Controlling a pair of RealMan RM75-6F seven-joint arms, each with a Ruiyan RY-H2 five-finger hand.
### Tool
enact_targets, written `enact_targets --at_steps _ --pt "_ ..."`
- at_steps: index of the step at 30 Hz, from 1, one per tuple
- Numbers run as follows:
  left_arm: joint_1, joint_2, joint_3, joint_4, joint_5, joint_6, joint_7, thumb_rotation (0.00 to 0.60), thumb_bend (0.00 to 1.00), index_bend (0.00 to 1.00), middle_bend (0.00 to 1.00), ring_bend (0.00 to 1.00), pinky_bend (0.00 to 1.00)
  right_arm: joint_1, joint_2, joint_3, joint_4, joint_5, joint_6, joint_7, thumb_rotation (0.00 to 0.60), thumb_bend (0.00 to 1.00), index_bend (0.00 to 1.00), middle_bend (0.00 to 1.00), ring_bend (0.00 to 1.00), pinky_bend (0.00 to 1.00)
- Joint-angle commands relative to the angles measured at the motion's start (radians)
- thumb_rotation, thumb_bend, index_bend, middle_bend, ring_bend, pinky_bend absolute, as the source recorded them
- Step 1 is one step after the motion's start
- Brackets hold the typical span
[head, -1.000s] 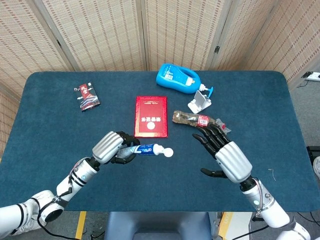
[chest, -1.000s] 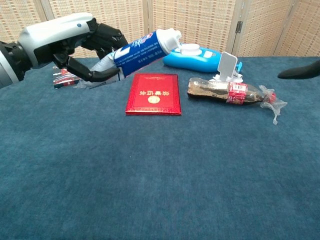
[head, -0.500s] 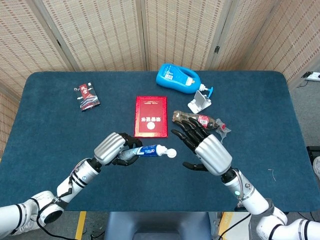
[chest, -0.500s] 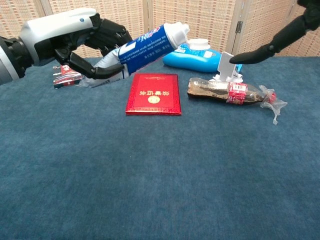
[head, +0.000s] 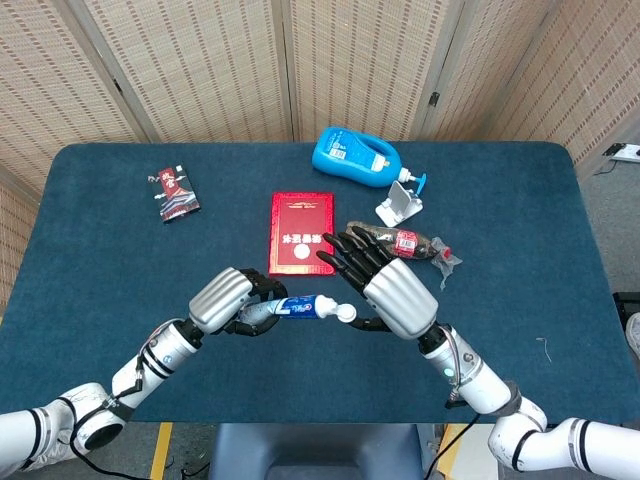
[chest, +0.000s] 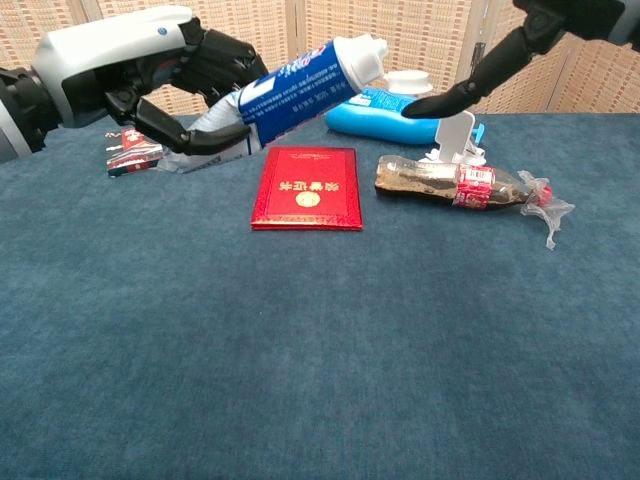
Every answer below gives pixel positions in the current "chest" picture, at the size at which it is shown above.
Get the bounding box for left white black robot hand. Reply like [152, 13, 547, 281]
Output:
[30, 5, 270, 156]

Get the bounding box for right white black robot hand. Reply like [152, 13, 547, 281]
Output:
[401, 0, 640, 120]

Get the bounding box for blue white toothpaste tube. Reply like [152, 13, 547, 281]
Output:
[159, 34, 434, 175]

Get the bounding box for white phone stand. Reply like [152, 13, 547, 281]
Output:
[418, 110, 487, 166]

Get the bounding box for red black card box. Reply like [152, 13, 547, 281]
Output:
[104, 127, 166, 178]

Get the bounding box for cola bottle with red label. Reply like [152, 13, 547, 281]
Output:
[373, 154, 555, 212]

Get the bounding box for blue plastic lotion bottle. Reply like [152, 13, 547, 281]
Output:
[325, 87, 487, 147]

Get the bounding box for clear crumpled plastic wrap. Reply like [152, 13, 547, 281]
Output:
[517, 169, 576, 251]

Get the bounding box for red certificate book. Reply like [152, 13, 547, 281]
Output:
[250, 145, 364, 232]

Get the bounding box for dark blue tablecloth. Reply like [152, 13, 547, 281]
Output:
[0, 113, 640, 480]

